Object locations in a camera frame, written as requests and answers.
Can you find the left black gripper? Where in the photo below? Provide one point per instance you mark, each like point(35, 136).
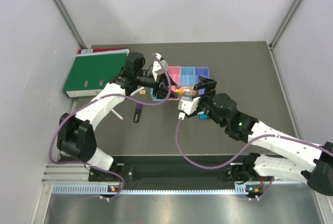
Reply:
point(163, 90)

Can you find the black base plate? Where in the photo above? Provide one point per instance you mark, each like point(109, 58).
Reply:
point(136, 172)

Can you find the pink drawer bin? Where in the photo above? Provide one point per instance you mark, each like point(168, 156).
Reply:
point(175, 74)

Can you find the green ring binder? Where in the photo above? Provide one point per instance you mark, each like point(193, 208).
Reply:
point(90, 73)

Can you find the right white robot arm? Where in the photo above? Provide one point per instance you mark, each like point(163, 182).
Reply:
point(306, 162)

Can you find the pink pencil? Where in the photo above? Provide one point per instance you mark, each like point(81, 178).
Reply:
point(118, 115)

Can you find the crayon tube pink cap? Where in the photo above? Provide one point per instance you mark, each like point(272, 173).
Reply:
point(187, 91)

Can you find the white blue pen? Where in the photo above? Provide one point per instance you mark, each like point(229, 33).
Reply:
point(137, 91)

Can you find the grey cable duct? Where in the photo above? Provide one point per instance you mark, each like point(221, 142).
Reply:
point(104, 189)

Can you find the red folder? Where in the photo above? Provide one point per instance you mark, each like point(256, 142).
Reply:
point(107, 51)

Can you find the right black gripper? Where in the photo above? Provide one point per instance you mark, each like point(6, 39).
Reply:
point(204, 82)

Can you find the light blue bin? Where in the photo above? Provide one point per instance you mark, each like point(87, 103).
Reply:
point(187, 76)
point(159, 94)

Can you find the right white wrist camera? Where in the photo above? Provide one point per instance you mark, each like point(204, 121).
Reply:
point(188, 107)

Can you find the blue black marker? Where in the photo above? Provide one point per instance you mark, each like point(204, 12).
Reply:
point(203, 116)

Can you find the aluminium frame post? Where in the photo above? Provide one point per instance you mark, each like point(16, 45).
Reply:
point(69, 23)
point(285, 22)

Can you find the right aluminium frame post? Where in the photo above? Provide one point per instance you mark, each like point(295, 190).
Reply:
point(285, 22)

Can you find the purple black highlighter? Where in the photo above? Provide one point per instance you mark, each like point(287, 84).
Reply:
point(137, 113)

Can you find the left aluminium frame post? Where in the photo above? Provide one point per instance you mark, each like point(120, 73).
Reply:
point(69, 23)

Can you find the aluminium front rail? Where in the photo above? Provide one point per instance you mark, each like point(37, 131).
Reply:
point(75, 173)

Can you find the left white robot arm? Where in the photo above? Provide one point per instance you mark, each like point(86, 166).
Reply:
point(75, 135)

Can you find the purple drawer bin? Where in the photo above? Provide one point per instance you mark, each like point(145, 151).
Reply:
point(201, 72)

